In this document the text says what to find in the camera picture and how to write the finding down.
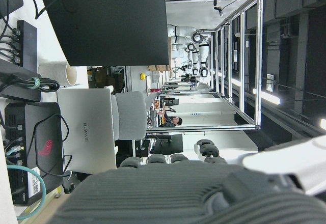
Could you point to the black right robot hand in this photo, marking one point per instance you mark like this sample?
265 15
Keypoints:
163 193

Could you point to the white paper cup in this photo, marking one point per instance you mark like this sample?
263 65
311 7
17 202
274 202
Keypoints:
59 73

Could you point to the person in black shirt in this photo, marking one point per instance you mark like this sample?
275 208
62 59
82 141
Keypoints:
172 120

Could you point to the grey office chair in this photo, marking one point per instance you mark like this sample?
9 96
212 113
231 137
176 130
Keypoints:
131 115

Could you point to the silver Huawei laptop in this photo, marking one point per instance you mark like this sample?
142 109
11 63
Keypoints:
86 129

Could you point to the yellow emergency stop button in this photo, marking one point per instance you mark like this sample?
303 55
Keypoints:
142 76

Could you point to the black mini PC red logo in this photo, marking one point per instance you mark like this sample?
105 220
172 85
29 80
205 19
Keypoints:
33 150

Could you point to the white humanoid robot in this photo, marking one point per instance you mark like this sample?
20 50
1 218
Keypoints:
191 44

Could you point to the black computer monitor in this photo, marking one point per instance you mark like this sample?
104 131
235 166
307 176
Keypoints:
109 21

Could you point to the black power adapter brick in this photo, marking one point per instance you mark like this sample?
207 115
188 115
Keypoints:
17 81

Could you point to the black USB hub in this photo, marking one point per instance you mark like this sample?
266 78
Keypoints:
26 44

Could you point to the aluminium frame cell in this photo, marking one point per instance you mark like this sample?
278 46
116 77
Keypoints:
237 63

